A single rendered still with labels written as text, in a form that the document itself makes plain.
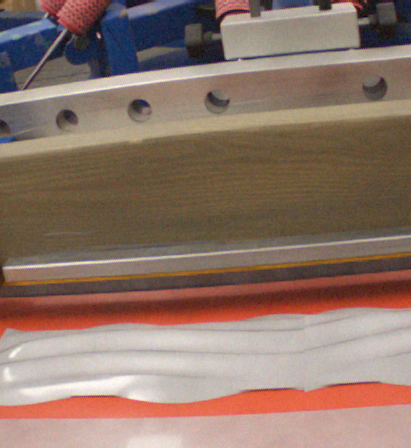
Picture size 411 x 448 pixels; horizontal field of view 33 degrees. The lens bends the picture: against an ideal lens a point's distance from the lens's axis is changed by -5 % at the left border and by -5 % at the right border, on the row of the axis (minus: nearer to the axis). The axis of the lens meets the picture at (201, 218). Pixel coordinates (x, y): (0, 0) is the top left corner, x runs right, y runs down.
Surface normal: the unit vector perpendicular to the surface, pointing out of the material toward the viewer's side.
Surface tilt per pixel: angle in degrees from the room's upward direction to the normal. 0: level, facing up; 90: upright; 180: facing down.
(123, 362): 24
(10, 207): 81
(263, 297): 9
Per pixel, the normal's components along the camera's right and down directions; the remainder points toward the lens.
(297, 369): -0.18, -0.51
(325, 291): -0.14, -0.91
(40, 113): -0.12, 0.40
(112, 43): 0.40, 0.43
